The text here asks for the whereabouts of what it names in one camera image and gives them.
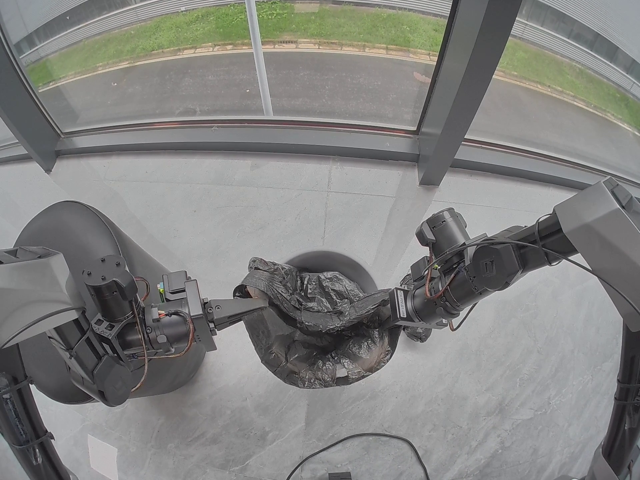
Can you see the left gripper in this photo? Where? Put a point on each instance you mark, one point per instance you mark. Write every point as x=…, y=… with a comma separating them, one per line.
x=172, y=333

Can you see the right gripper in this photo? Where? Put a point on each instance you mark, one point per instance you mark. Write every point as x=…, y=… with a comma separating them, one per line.
x=432, y=300

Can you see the black plastic bag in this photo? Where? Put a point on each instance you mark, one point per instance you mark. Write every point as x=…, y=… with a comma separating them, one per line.
x=320, y=328

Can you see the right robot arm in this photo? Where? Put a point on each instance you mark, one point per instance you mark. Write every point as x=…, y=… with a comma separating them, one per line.
x=595, y=223

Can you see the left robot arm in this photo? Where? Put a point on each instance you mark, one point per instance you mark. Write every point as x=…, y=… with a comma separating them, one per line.
x=35, y=293

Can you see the crumpled black plastic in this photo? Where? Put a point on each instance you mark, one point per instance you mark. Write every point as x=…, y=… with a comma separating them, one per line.
x=419, y=335

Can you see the white trash bin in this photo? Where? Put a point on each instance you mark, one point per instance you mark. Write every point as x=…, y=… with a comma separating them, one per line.
x=325, y=263

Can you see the dark grey round chair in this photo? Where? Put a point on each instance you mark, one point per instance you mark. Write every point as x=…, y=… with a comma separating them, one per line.
x=60, y=228

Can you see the window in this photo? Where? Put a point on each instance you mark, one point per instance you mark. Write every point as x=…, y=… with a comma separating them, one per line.
x=465, y=93

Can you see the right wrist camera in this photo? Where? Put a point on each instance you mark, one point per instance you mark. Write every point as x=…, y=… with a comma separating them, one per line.
x=421, y=270

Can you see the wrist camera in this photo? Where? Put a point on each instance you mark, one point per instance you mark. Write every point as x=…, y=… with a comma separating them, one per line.
x=179, y=288
x=421, y=270

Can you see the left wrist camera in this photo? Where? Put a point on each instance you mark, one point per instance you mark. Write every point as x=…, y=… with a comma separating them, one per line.
x=179, y=288

